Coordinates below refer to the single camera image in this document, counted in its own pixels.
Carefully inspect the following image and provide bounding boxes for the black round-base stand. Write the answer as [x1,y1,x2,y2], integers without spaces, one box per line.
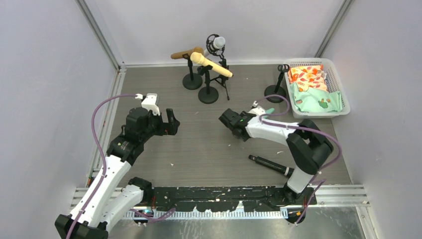
[182,58,203,90]
[198,65,219,104]
[264,64,290,103]

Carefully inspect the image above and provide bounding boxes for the purple cable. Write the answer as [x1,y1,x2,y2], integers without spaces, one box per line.
[65,94,177,239]
[252,94,343,225]

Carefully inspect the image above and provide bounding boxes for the white plastic basket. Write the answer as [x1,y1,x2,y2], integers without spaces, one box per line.
[284,58,350,119]

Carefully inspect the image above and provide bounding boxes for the black tripod shock-mount stand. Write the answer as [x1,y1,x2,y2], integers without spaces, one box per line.
[204,34,230,101]

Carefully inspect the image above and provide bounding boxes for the black microphone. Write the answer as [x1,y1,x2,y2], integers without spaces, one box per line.
[248,155,294,178]

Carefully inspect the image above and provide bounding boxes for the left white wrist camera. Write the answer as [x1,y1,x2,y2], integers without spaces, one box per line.
[135,93,161,116]

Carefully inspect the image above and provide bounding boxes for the aluminium corner post left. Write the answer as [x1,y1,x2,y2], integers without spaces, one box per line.
[76,0,125,72]

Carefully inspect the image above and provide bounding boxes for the white microphone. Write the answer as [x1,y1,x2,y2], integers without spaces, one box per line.
[204,34,226,59]

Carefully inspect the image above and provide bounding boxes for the aluminium corner post right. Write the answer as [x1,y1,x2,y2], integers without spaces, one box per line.
[315,0,355,58]

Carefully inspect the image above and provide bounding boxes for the green microphone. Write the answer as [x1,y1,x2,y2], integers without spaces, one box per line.
[266,108,275,115]

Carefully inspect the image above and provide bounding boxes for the gold microphone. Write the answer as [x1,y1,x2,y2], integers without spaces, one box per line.
[170,47,204,60]

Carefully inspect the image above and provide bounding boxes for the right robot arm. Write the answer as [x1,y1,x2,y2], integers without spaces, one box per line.
[219,106,333,198]

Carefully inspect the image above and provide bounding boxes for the green patterned cloth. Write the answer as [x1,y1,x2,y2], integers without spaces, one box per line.
[291,83,343,113]

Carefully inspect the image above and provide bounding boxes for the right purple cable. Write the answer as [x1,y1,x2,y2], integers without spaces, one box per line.
[252,94,343,225]

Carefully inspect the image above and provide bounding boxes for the aluminium corner post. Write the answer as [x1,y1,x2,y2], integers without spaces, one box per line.
[315,0,355,58]
[76,0,125,72]

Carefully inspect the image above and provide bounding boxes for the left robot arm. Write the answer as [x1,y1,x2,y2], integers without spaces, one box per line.
[55,107,180,239]

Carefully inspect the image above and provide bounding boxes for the cream yellow microphone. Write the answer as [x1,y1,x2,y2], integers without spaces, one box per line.
[190,52,233,78]

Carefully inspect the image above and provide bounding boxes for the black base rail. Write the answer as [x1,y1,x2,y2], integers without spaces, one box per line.
[138,186,317,212]

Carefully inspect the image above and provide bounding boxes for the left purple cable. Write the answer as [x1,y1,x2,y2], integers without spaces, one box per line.
[65,94,177,239]

